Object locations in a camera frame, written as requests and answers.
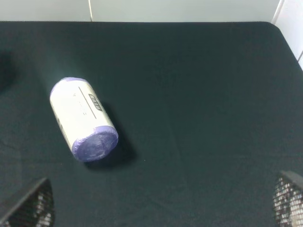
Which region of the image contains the black tablecloth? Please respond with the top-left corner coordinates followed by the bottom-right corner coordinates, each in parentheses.
top-left (0, 22), bottom-right (303, 227)

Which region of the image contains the white purple garbage bag roll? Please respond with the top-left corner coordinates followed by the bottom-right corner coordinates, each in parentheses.
top-left (49, 77), bottom-right (119, 162)

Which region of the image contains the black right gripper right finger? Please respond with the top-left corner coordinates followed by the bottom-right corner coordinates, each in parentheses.
top-left (273, 171), bottom-right (303, 227)

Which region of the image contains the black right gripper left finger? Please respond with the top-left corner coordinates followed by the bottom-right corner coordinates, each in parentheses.
top-left (0, 177), bottom-right (55, 227)

